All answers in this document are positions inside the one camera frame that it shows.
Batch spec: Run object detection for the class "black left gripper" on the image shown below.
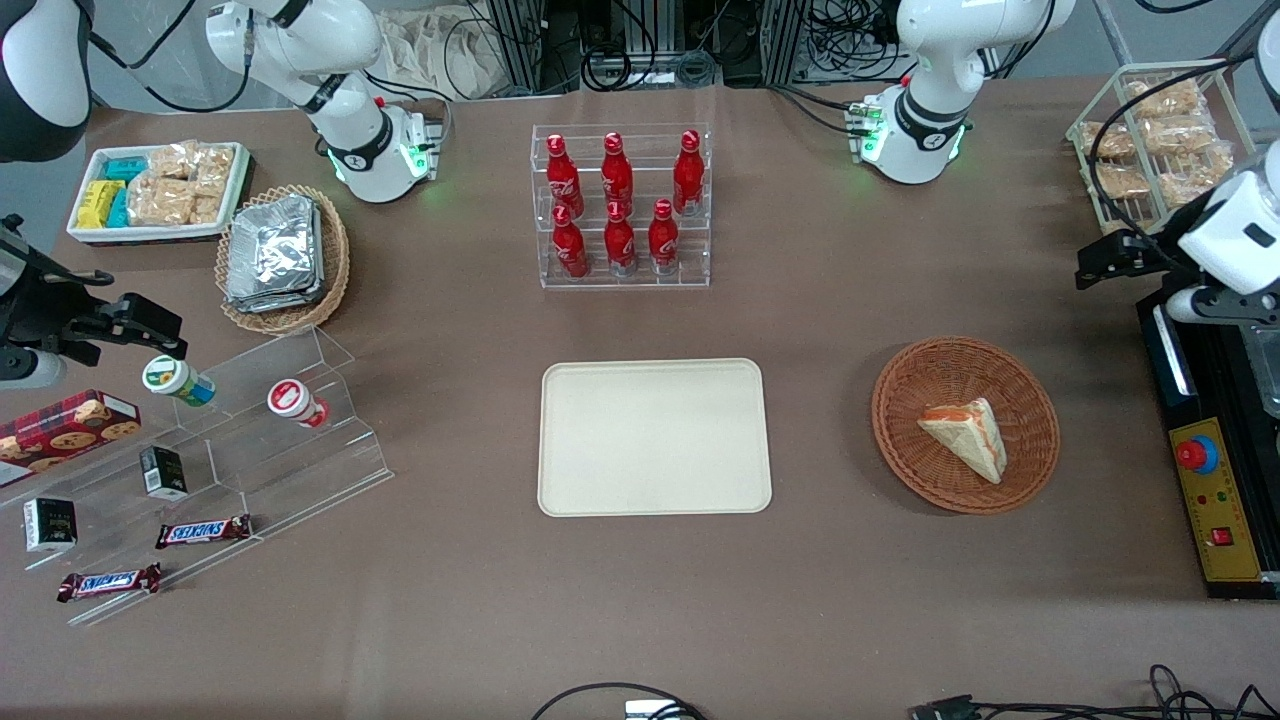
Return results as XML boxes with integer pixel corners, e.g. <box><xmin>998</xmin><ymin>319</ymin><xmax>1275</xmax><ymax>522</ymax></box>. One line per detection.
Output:
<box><xmin>1076</xmin><ymin>229</ymin><xmax>1193</xmax><ymax>292</ymax></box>

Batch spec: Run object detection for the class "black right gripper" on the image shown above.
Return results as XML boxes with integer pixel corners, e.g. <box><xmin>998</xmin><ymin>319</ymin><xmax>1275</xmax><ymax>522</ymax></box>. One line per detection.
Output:
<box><xmin>0</xmin><ymin>215</ymin><xmax>189</xmax><ymax>367</ymax></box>

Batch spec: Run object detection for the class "triangular sandwich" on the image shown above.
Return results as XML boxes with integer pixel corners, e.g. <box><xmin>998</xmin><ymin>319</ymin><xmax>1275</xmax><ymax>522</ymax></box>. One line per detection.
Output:
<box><xmin>917</xmin><ymin>397</ymin><xmax>1007</xmax><ymax>486</ymax></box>

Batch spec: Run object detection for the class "white rectangular snack tray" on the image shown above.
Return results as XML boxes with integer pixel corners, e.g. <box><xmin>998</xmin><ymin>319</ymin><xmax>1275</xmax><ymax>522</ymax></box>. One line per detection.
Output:
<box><xmin>67</xmin><ymin>142</ymin><xmax>252</xmax><ymax>245</ymax></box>

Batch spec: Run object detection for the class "oval wicker basket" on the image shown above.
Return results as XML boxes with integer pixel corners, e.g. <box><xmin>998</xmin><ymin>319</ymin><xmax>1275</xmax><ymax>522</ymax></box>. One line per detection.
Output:
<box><xmin>215</xmin><ymin>184</ymin><xmax>351</xmax><ymax>336</ymax></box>

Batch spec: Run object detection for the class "round brown wicker basket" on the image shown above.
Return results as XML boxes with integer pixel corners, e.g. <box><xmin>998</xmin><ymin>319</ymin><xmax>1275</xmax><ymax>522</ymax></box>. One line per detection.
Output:
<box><xmin>871</xmin><ymin>336</ymin><xmax>1061</xmax><ymax>516</ymax></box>

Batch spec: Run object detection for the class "beige plastic tray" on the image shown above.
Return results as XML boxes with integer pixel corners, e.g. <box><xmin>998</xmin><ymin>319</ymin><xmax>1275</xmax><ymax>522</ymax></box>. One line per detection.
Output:
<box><xmin>538</xmin><ymin>358</ymin><xmax>774</xmax><ymax>518</ymax></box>

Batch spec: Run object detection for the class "green lid yogurt cup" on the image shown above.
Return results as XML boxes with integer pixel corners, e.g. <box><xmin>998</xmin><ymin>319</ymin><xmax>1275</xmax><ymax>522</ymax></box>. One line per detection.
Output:
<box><xmin>142</xmin><ymin>355</ymin><xmax>217</xmax><ymax>408</ymax></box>

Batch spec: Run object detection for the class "red cookie box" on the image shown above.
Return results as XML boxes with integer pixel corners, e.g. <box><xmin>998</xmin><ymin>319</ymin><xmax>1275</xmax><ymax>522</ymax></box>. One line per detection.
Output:
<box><xmin>0</xmin><ymin>389</ymin><xmax>143</xmax><ymax>490</ymax></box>

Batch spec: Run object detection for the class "silver foil pouch stack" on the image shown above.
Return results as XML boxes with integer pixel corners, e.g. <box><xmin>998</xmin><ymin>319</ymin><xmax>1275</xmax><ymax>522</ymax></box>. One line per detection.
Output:
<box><xmin>225</xmin><ymin>195</ymin><xmax>324</xmax><ymax>314</ymax></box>

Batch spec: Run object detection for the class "small black carton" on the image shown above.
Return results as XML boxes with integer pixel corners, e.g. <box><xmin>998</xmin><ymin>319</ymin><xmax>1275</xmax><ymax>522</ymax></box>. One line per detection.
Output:
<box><xmin>139</xmin><ymin>446</ymin><xmax>190</xmax><ymax>502</ymax></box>
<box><xmin>23</xmin><ymin>497</ymin><xmax>79</xmax><ymax>555</ymax></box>

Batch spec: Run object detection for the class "yellow snack packet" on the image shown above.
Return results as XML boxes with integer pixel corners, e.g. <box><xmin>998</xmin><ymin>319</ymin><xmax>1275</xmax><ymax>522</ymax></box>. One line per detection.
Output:
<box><xmin>76</xmin><ymin>180</ymin><xmax>126</xmax><ymax>230</ymax></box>

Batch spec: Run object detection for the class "red lid yogurt cup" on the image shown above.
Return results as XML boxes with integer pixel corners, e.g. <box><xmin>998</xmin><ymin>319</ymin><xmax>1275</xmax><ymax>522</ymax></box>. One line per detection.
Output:
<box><xmin>266</xmin><ymin>378</ymin><xmax>330</xmax><ymax>430</ymax></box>

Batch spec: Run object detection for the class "clear acrylic stepped shelf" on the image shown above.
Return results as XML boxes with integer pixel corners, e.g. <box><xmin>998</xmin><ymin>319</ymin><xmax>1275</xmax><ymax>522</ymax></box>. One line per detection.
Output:
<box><xmin>0</xmin><ymin>325</ymin><xmax>395</xmax><ymax>629</ymax></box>

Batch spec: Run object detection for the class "clear plastic container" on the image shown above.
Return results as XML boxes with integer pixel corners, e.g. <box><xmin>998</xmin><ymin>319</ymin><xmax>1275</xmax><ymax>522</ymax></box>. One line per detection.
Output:
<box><xmin>1243</xmin><ymin>322</ymin><xmax>1280</xmax><ymax>417</ymax></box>

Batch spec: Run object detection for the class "brown snickers bar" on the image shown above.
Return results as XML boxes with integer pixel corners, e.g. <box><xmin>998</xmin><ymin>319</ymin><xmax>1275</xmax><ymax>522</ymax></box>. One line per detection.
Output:
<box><xmin>155</xmin><ymin>514</ymin><xmax>254</xmax><ymax>551</ymax></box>
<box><xmin>56</xmin><ymin>563</ymin><xmax>163</xmax><ymax>604</ymax></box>

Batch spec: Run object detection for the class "black yellow control box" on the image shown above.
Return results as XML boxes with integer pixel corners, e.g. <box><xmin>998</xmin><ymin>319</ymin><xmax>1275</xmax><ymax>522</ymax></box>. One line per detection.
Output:
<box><xmin>1135</xmin><ymin>270</ymin><xmax>1280</xmax><ymax>602</ymax></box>

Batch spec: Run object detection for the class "red cola bottle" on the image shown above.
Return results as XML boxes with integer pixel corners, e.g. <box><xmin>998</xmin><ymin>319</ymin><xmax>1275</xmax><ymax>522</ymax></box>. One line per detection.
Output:
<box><xmin>552</xmin><ymin>205</ymin><xmax>590</xmax><ymax>280</ymax></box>
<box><xmin>604</xmin><ymin>200</ymin><xmax>638</xmax><ymax>277</ymax></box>
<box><xmin>673</xmin><ymin>130</ymin><xmax>706</xmax><ymax>217</ymax></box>
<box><xmin>601</xmin><ymin>132</ymin><xmax>635</xmax><ymax>213</ymax></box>
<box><xmin>545</xmin><ymin>133</ymin><xmax>585</xmax><ymax>219</ymax></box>
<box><xmin>648</xmin><ymin>198</ymin><xmax>681</xmax><ymax>275</ymax></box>

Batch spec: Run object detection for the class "clear acrylic bottle rack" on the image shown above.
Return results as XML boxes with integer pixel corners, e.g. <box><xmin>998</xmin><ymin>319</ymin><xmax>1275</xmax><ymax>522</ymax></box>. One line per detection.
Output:
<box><xmin>530</xmin><ymin>123</ymin><xmax>713</xmax><ymax>291</ymax></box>

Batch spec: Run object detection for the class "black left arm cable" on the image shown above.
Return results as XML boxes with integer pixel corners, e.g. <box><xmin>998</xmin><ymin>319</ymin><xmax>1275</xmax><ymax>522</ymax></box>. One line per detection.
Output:
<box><xmin>1087</xmin><ymin>55</ymin><xmax>1263</xmax><ymax>246</ymax></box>

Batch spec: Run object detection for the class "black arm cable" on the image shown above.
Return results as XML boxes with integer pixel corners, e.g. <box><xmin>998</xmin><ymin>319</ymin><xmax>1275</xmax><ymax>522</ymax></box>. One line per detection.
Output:
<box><xmin>1087</xmin><ymin>55</ymin><xmax>1263</xmax><ymax>246</ymax></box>
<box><xmin>88</xmin><ymin>0</ymin><xmax>253</xmax><ymax>114</ymax></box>

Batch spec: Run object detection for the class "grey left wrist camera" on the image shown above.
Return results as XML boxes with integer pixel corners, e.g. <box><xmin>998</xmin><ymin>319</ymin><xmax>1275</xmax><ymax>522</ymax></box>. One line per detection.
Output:
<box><xmin>1165</xmin><ymin>285</ymin><xmax>1280</xmax><ymax>327</ymax></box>

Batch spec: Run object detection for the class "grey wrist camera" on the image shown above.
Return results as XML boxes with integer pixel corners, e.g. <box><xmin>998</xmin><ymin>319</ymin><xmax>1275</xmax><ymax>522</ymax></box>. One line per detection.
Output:
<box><xmin>1165</xmin><ymin>285</ymin><xmax>1280</xmax><ymax>327</ymax></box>
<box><xmin>0</xmin><ymin>345</ymin><xmax>67</xmax><ymax>391</ymax></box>

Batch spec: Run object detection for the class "white wire rack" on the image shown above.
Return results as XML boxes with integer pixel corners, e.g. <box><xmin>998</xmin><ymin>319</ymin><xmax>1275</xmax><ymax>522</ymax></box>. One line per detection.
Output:
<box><xmin>1065</xmin><ymin>60</ymin><xmax>1257</xmax><ymax>238</ymax></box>

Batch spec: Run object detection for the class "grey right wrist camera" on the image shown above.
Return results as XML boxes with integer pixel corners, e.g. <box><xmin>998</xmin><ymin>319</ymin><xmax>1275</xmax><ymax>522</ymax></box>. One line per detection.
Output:
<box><xmin>0</xmin><ymin>345</ymin><xmax>67</xmax><ymax>391</ymax></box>

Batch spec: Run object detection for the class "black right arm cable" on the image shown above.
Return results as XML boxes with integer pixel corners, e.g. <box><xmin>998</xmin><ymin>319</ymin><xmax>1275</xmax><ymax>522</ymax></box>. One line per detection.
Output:
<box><xmin>88</xmin><ymin>0</ymin><xmax>253</xmax><ymax>114</ymax></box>

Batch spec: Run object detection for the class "aluminium frame post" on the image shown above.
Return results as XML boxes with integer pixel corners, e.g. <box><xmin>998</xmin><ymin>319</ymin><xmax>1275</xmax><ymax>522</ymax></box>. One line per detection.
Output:
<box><xmin>488</xmin><ymin>0</ymin><xmax>547</xmax><ymax>97</ymax></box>
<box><xmin>768</xmin><ymin>0</ymin><xmax>813</xmax><ymax>87</ymax></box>

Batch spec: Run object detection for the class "black cable with plug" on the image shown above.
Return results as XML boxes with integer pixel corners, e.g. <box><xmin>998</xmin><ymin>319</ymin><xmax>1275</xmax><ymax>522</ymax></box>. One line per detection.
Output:
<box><xmin>909</xmin><ymin>664</ymin><xmax>1280</xmax><ymax>720</ymax></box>

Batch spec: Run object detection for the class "black looped cable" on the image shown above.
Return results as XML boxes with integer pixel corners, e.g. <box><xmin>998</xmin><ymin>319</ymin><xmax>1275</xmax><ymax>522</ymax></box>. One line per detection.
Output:
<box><xmin>529</xmin><ymin>682</ymin><xmax>708</xmax><ymax>720</ymax></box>

